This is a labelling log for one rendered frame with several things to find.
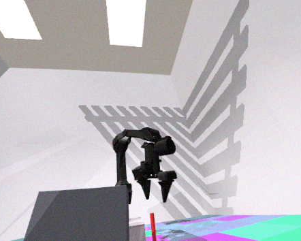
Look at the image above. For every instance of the red peg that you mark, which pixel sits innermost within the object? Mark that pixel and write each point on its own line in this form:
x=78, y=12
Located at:
x=152, y=221

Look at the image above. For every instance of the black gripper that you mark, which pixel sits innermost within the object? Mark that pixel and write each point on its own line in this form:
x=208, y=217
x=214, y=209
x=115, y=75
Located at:
x=166, y=177

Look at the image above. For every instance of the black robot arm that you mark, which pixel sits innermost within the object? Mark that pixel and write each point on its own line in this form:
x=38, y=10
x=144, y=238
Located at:
x=160, y=147

